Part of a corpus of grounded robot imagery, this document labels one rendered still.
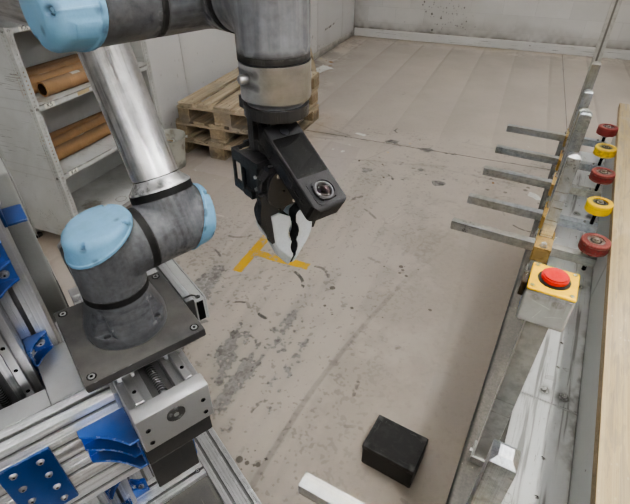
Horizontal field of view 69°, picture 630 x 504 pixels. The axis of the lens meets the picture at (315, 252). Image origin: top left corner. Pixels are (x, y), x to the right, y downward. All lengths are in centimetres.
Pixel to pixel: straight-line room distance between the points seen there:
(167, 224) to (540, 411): 106
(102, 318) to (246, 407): 125
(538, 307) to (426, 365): 147
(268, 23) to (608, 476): 89
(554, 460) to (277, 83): 112
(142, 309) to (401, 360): 154
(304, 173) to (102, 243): 41
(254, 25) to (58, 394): 78
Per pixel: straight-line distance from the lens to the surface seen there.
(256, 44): 47
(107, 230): 81
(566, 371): 154
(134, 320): 89
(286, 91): 48
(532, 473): 130
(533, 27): 801
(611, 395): 113
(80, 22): 48
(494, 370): 134
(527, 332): 85
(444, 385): 218
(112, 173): 370
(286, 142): 50
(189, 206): 87
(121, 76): 86
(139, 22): 50
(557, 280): 79
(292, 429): 198
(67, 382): 104
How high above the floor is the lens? 168
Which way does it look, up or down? 37 degrees down
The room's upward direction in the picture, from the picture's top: straight up
